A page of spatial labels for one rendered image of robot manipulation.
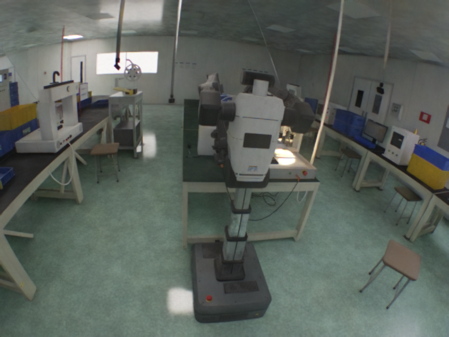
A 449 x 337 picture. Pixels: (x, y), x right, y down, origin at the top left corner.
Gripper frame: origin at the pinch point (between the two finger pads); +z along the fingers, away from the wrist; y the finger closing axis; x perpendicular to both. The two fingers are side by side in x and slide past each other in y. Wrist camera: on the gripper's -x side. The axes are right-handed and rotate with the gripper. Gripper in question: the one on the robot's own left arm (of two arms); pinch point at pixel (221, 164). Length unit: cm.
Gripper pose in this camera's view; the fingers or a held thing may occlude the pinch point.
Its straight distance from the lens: 165.6
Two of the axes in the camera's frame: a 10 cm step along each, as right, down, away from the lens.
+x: 0.8, 8.3, -5.5
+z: -1.6, 5.6, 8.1
